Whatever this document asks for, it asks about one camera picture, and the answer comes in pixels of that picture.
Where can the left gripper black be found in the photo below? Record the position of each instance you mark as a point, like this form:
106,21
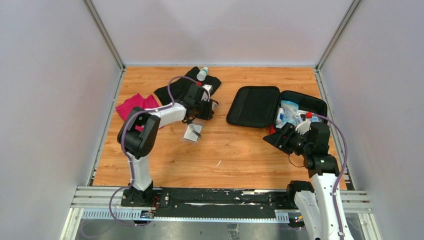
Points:
207,115

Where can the pink cloth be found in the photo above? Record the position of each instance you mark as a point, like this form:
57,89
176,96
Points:
136,100

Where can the black cloth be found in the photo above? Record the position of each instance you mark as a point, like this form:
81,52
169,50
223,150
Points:
181,86

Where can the white blue gauze packet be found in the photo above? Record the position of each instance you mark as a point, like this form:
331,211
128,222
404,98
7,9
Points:
300,117

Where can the brown bottle orange cap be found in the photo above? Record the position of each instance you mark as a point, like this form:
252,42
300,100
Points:
214,105

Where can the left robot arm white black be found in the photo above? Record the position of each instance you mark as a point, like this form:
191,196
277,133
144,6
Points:
139,132

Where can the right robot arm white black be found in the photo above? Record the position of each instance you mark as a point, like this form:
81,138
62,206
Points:
319,199

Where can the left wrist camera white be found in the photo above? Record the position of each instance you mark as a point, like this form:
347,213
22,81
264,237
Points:
202,93

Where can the clear bag blue items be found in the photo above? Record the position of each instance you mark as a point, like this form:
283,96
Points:
314,118

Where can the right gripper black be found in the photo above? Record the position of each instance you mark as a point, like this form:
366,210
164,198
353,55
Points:
278,140

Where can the aluminium frame rail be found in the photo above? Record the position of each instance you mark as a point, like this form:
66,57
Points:
95,211

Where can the clear bag white gauze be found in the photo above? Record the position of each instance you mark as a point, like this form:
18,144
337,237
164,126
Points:
188,137

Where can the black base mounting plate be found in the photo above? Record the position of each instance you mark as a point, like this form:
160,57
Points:
214,203

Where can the small white blue bottle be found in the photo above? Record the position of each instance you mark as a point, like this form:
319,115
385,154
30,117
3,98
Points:
279,116

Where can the light blue wipes packet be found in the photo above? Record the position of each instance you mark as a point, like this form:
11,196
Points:
290,110

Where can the red black medicine kit case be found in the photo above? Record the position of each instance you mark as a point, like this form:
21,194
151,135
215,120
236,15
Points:
257,106

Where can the black handled scissors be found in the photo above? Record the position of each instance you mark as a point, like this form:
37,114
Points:
195,129

